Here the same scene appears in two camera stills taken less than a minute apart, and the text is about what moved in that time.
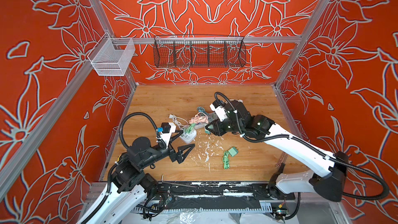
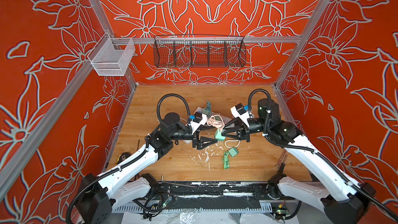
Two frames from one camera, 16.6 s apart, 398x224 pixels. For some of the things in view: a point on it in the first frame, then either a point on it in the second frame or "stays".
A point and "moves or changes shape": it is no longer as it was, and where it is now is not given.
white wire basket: (107, 61) stays
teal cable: (200, 109) moves or changes shape
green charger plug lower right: (233, 151) stays
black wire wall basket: (173, 51) stays
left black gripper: (180, 155) to (199, 142)
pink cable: (200, 117) moves or changes shape
